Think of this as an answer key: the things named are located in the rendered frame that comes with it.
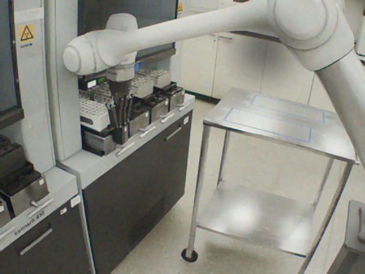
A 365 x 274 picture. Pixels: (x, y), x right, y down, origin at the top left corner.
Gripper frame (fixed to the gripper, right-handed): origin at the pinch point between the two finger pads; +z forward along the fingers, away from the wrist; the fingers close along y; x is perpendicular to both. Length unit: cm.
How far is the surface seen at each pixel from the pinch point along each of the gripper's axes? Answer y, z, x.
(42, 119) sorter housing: 25.1, -12.3, -11.2
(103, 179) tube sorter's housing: 7.5, 15.7, -2.2
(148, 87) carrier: -32.7, -5.3, -9.8
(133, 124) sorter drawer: -11.4, 1.4, -2.2
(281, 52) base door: -229, 7, 11
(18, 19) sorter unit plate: 31, -43, -11
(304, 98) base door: -228, 45, 42
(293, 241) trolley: -38, 52, 68
